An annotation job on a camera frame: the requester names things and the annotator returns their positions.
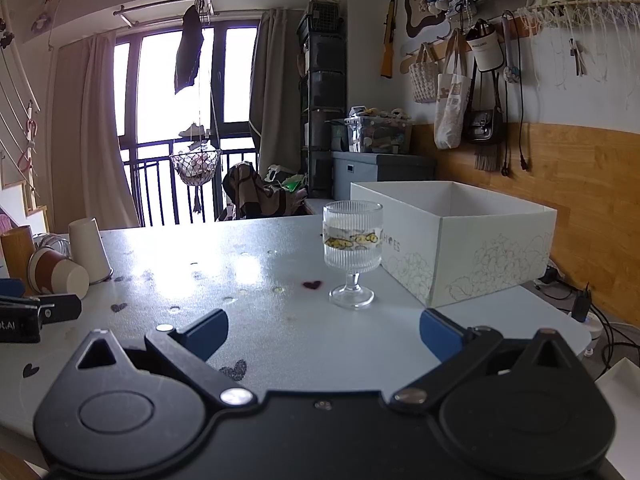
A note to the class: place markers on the clear plastic storage bin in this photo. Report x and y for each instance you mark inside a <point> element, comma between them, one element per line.
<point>377,135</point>

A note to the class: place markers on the white flat board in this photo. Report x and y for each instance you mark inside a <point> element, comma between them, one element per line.
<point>622,395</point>

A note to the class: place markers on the woven tote bag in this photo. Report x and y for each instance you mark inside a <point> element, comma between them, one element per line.
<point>424,80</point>

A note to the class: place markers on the ribbed glass goblet cup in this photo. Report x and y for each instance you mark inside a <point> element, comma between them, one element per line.
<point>352,225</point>

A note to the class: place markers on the white bucket bag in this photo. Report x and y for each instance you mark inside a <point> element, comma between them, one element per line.
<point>486,50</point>

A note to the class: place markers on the brown and white paper cup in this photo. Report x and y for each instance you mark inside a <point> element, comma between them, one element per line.
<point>50,267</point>

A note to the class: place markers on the black balcony railing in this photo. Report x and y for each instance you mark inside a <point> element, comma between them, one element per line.
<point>150,180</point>

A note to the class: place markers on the tall brown cup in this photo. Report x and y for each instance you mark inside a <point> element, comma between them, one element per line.
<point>17,255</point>

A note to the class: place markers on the canvas tote bag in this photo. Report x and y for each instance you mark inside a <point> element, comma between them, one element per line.
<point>450,115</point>

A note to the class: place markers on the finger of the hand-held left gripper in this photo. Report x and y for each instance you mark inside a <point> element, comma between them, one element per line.
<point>11,288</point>
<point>62,307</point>

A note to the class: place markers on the metal drying rod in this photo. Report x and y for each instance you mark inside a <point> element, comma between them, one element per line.
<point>160,4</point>

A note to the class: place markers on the white power strip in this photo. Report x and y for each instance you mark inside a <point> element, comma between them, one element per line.
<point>594,327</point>

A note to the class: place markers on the brown wavy wall board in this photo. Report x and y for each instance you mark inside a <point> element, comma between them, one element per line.
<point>415,20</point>

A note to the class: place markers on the stair railing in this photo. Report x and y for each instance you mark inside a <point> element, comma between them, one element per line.
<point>20,110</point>

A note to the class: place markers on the dark hanging garment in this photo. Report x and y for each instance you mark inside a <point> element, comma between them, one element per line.
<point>189,50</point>

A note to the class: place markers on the brown patterned cloth on chair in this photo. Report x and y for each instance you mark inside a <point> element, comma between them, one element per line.
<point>255,195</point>

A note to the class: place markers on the clear glass cup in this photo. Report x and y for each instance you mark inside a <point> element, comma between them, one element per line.
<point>50,242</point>

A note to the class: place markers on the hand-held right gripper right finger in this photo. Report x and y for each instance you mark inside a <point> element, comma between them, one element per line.
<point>440,335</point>

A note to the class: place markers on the macrame wall shelf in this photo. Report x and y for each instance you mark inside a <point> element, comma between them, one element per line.
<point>575,10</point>

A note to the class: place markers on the white cardboard box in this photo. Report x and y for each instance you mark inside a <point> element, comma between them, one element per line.
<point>480,260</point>

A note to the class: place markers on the black charger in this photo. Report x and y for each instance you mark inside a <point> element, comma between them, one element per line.
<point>581,305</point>

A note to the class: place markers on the beige curtain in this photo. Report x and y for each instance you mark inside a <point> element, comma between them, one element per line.
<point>275,85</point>
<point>95,135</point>

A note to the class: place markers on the toy rifle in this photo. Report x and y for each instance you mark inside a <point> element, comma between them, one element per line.
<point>387,45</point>

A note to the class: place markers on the grey storage box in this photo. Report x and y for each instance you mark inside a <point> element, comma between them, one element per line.
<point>385,172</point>

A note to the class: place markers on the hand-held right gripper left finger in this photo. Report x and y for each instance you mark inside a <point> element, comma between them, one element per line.
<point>207,334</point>

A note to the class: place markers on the black shoulder bag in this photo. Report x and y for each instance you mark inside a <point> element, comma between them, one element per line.
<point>481,125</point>

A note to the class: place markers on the hanging net basket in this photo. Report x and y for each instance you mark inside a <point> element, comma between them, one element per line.
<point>195,165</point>

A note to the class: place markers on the white hanging shoes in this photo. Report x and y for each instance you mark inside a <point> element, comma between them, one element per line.
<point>194,131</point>

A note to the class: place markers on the dark storage drawer tower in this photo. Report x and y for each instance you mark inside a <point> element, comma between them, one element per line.
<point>325,90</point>

